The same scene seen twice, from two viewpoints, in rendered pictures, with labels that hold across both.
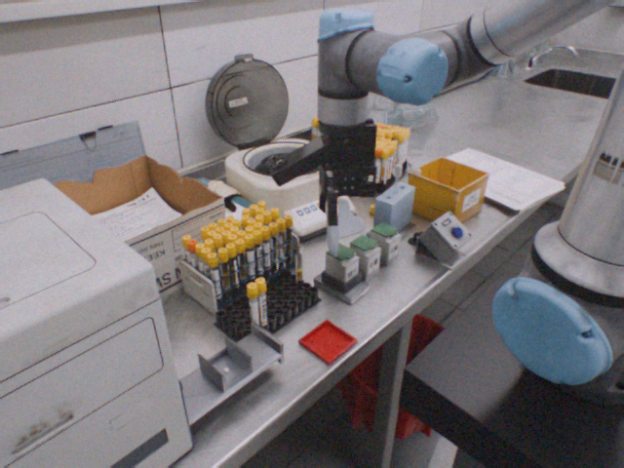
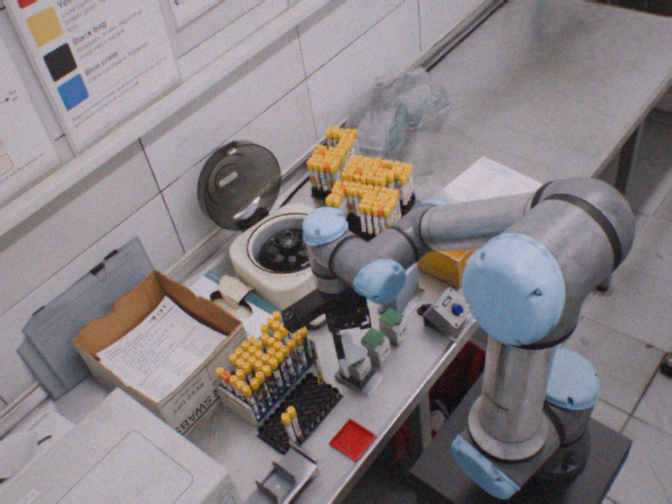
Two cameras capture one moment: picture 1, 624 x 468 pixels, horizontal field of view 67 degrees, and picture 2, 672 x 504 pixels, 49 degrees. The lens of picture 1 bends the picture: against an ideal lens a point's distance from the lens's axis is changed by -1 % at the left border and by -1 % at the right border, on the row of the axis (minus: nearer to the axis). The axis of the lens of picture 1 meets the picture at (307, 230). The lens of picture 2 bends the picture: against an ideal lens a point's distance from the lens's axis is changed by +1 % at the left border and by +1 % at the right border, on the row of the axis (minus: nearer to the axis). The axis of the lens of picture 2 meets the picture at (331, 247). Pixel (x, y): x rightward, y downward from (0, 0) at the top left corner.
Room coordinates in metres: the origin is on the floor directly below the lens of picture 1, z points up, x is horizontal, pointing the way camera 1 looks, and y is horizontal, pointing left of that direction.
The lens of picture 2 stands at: (-0.19, -0.09, 2.17)
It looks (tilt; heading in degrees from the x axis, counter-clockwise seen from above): 45 degrees down; 2
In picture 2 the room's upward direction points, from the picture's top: 11 degrees counter-clockwise
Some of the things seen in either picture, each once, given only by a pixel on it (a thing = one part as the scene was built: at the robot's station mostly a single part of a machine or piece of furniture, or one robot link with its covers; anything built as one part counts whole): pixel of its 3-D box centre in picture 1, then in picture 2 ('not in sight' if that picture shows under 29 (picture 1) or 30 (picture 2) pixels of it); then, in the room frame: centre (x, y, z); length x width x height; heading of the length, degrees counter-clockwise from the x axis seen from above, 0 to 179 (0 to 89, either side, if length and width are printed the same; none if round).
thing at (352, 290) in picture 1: (340, 280); (357, 374); (0.70, -0.06, 0.89); 0.09 x 0.05 x 0.04; 48
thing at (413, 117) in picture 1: (409, 101); (415, 90); (1.63, -0.35, 0.94); 0.20 x 0.17 x 0.14; 117
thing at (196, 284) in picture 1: (242, 263); (269, 372); (0.73, 0.12, 0.91); 0.20 x 0.10 x 0.07; 136
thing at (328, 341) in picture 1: (328, 341); (352, 439); (0.56, -0.03, 0.88); 0.07 x 0.07 x 0.01; 46
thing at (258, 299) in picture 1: (267, 287); (296, 401); (0.63, 0.07, 0.93); 0.17 x 0.09 x 0.11; 136
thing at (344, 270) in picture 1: (341, 267); (356, 366); (0.70, -0.06, 0.92); 0.05 x 0.04 x 0.06; 48
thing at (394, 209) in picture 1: (393, 213); (399, 287); (0.89, -0.19, 0.92); 0.10 x 0.07 x 0.10; 142
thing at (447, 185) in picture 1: (446, 192); (451, 247); (0.99, -0.32, 0.92); 0.13 x 0.13 x 0.10; 43
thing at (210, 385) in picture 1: (213, 376); (269, 495); (0.45, 0.13, 0.92); 0.21 x 0.07 x 0.05; 136
